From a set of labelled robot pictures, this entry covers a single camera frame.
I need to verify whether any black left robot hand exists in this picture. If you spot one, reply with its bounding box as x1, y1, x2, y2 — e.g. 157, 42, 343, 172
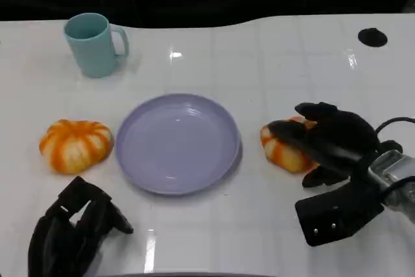
28, 176, 134, 277

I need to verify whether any lilac plate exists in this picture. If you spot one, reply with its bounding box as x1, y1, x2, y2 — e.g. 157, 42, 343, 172
115, 93, 243, 196

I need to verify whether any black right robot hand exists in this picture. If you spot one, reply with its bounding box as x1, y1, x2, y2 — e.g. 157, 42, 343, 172
270, 101, 382, 189

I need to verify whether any pale green mug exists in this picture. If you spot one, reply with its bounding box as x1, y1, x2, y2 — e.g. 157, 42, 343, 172
63, 12, 130, 78

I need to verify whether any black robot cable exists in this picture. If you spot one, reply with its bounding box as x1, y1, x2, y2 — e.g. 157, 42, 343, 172
384, 175, 415, 195
374, 116, 415, 136

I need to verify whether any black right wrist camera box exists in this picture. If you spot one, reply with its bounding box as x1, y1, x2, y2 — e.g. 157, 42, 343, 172
294, 182, 385, 247

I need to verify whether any orange white toy bread roll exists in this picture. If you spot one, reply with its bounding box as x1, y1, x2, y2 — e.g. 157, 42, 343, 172
260, 115, 320, 174
39, 119, 115, 175

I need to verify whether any black table cable hole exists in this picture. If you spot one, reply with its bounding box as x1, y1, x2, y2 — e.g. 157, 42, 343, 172
357, 27, 388, 47

